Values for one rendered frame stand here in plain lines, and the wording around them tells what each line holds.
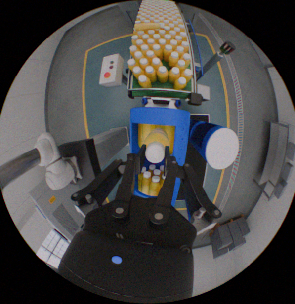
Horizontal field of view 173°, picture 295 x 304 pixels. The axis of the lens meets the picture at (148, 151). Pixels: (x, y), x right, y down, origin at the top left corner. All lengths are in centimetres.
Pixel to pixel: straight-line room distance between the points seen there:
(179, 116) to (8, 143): 294
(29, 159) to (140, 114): 62
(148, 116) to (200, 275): 533
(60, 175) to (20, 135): 231
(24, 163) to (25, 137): 232
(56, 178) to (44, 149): 19
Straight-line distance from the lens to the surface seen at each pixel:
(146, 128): 51
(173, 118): 40
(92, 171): 78
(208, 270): 539
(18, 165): 62
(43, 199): 177
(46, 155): 72
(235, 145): 79
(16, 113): 301
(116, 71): 64
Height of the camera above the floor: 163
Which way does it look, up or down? 69 degrees down
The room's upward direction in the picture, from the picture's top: 159 degrees counter-clockwise
